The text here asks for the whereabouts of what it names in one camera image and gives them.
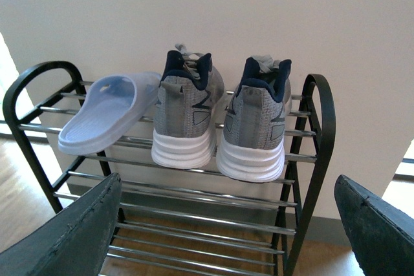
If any light blue slide sandal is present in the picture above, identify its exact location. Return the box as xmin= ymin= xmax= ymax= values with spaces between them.
xmin=58 ymin=72 xmax=161 ymax=155

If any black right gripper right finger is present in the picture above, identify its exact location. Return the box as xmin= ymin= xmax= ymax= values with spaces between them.
xmin=334 ymin=175 xmax=413 ymax=275

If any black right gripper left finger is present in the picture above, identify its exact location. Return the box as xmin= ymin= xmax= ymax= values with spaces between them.
xmin=1 ymin=173 xmax=122 ymax=275

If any grey knit sneaker navy lining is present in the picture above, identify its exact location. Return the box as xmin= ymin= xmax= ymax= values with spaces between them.
xmin=151 ymin=44 xmax=224 ymax=169

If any black metal shoe rack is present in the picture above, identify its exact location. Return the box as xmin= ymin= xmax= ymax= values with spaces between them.
xmin=3 ymin=61 xmax=336 ymax=275

